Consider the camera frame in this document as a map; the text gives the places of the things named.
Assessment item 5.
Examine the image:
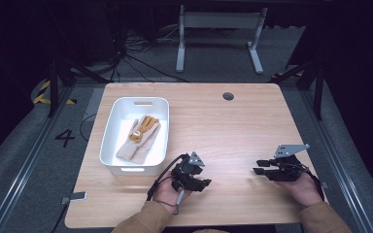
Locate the right hand-held gripper black cable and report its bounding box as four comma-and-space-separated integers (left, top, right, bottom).
299, 161, 325, 202

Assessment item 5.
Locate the aluminium floor rail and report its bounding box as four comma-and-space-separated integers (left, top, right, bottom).
0, 86, 76, 233
299, 88, 373, 233

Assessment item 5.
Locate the yellow black hazard tape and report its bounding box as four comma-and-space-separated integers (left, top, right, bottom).
32, 80, 78, 106

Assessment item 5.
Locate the beige glove with bear figure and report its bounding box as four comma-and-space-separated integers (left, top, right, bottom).
127, 114, 162, 165

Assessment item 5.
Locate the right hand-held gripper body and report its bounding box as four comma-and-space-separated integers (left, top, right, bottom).
269, 143, 311, 183

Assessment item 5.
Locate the tangle of black floor cables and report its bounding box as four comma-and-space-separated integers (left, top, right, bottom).
108, 23, 190, 83

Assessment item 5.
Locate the beige glove with orange fingers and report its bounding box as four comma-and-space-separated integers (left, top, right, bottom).
115, 117, 144, 162

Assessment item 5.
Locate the thin black cable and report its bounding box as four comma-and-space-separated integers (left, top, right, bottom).
79, 112, 98, 143

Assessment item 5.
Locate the person's right hand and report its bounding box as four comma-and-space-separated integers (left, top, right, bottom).
273, 174, 323, 209

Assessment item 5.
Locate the grey metal desk frame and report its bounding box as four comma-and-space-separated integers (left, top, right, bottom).
175, 4, 269, 75

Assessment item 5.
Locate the white plastic bin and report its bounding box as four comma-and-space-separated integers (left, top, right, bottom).
98, 96, 171, 177

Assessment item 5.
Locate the metal clamp bracket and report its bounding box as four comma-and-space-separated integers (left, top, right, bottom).
60, 190, 88, 206

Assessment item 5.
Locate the black metal stand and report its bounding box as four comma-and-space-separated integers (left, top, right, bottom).
46, 56, 111, 118
271, 59, 325, 121

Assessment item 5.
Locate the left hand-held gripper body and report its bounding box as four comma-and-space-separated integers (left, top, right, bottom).
170, 150, 206, 192

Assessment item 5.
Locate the person's left hand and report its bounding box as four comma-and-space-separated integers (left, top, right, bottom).
152, 176, 192, 216

